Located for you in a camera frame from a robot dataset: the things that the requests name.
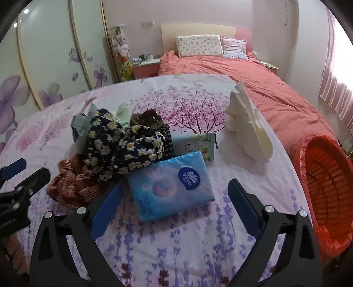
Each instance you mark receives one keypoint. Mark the black daisy print cloth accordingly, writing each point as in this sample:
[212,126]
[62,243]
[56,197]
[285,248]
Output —
[115,154]

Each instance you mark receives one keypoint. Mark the dark patterned cloth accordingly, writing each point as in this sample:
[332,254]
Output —
[165,140]

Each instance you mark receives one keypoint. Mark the floral printed bed sheet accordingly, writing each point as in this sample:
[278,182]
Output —
[193,248]

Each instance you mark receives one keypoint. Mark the cream nightstand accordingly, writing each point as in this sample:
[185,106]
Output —
[269,66]

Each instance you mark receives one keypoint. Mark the cream and pink headboard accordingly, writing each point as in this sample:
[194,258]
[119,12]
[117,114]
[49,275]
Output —
[193,30]

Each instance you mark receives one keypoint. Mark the brown plaid cloth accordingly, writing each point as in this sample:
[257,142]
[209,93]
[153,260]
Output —
[74,182]

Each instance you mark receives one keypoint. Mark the floral print pillow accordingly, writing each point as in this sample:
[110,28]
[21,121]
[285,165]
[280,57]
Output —
[198,45]

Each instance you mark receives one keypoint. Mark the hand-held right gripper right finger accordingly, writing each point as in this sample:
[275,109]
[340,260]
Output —
[242,207]

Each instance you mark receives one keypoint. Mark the light green cloth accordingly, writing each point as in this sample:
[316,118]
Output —
[123,113]

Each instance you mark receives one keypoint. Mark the hanging plush toys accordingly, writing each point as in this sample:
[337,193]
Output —
[120,41]

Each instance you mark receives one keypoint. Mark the white crumpled tissue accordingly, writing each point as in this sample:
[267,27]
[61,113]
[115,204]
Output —
[245,124]

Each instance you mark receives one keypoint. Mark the green daisy tissue box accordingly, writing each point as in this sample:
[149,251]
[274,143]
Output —
[201,146]

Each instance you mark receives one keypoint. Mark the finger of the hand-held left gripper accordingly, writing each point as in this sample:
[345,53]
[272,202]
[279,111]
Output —
[13,168]
[34,180]

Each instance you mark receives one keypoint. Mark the orange bin with bag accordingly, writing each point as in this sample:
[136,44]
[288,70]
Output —
[325,176]

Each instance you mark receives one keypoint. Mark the pink striped pillow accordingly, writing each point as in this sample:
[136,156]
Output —
[234,47]

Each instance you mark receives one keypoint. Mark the floral sliding door wardrobe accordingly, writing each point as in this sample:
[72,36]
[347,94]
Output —
[49,41]

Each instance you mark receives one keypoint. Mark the pink white nightstand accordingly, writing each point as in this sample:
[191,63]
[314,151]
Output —
[146,70]

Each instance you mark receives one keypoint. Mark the blue tissue pack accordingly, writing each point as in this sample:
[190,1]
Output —
[165,187]

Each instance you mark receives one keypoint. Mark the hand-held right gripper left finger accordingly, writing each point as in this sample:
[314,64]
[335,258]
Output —
[109,212]

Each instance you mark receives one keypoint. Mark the brown wooden hairbrush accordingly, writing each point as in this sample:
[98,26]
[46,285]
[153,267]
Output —
[146,118]

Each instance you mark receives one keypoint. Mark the person's left hand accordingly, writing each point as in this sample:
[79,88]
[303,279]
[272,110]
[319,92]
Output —
[16,254]

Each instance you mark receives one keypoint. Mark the yellow green plush toy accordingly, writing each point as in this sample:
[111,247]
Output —
[125,70]

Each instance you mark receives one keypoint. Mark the pink curtain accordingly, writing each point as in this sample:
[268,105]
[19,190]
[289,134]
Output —
[336,91]

